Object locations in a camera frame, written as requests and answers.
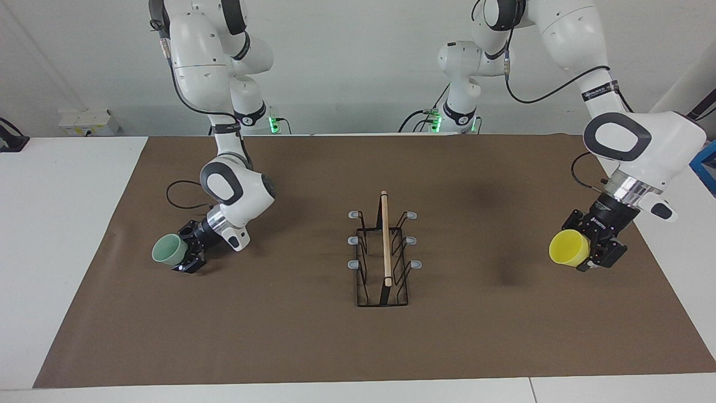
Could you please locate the black table clamp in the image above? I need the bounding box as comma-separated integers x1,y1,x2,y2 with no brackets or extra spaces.
0,118,30,153

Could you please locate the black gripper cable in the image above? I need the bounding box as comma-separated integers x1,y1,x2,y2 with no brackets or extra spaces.
150,17,249,211
503,45,635,194

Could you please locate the black base cable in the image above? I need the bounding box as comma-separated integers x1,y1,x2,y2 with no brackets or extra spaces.
398,109,434,133

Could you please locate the white power strip box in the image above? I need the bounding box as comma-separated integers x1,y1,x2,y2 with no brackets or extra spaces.
59,108,121,137

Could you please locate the blue box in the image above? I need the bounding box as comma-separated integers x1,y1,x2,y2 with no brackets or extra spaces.
689,140,716,196

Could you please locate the yellow cup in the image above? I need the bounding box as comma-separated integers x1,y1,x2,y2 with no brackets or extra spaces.
549,229,591,267

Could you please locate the brown table mat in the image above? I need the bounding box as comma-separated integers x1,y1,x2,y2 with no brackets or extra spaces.
32,133,716,389

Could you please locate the black wire cup rack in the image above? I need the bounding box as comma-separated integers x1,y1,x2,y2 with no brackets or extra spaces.
347,190,423,308

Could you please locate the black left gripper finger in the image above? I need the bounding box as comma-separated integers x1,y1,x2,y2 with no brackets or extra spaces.
576,241,628,273
562,210,588,233

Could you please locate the pale green cup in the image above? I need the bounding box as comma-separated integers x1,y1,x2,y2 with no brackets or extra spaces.
152,234,188,268

